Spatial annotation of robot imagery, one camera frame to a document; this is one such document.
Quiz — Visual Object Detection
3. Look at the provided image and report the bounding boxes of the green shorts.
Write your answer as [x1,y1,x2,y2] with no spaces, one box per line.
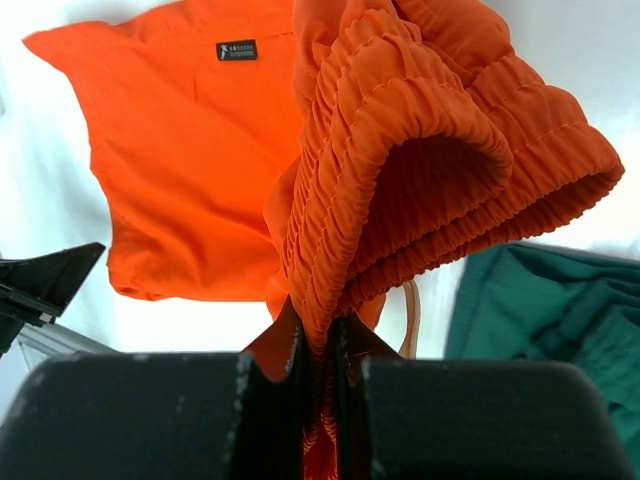
[444,244,639,479]

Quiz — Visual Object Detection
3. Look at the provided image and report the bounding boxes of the aluminium mounting rail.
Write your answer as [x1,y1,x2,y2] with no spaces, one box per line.
[17,324,118,356]

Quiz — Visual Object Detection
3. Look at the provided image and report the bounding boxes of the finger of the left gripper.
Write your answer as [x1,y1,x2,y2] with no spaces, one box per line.
[1,242,106,350]

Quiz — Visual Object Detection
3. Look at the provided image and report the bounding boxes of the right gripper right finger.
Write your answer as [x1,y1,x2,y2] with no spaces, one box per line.
[335,316,635,479]

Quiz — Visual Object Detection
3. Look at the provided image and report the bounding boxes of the orange shorts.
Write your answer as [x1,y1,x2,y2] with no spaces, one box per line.
[24,1,624,479]

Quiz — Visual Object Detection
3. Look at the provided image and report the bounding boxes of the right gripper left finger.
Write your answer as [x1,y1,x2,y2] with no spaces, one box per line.
[1,305,304,479]

